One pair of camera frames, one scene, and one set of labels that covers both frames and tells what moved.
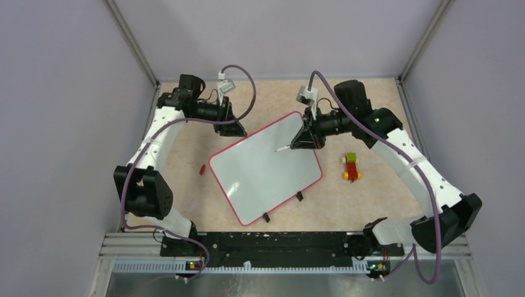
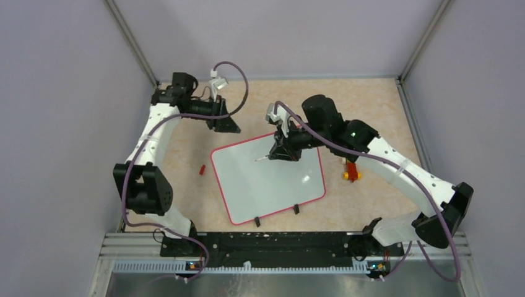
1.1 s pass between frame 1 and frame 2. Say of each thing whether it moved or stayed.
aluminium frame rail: stayed
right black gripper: moved
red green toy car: stayed
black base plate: stayed
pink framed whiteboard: moved
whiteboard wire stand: moved
